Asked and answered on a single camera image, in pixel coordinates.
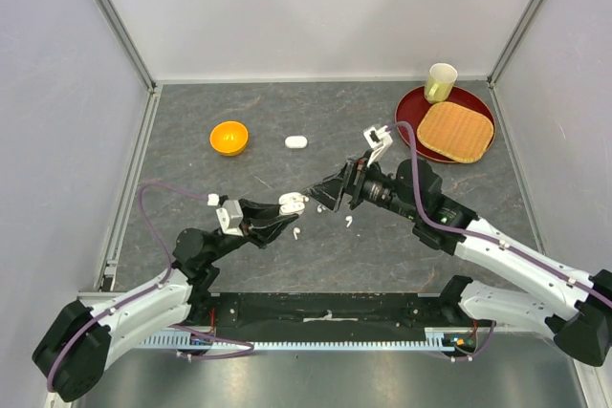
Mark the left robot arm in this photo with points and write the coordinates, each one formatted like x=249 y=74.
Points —
x=83 y=342

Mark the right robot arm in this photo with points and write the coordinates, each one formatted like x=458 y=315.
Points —
x=568 y=305

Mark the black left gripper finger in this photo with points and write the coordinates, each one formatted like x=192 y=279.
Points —
x=257 y=211
x=263 y=232

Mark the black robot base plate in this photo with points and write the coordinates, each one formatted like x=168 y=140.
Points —
x=328 y=316

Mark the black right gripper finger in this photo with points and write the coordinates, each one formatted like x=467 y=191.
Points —
x=333 y=184
x=331 y=200

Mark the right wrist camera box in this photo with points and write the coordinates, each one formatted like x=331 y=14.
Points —
x=379 y=140

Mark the woven bamboo mat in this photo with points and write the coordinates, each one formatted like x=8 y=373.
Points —
x=456 y=132

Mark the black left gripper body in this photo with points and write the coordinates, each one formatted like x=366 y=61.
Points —
x=245 y=227

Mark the pale yellow mug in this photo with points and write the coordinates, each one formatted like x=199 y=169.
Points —
x=440 y=81

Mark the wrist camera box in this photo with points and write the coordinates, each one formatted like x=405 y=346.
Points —
x=379 y=140
x=230 y=217

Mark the white oval closed case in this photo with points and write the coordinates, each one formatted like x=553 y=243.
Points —
x=296 y=142

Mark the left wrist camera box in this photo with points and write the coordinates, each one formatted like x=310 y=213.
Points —
x=230 y=217

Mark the slotted cable duct rail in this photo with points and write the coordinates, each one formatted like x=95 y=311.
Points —
x=189 y=343

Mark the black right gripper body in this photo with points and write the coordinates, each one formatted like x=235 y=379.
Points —
x=362 y=177

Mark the orange plastic bowl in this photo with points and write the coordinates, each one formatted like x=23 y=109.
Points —
x=229 y=138

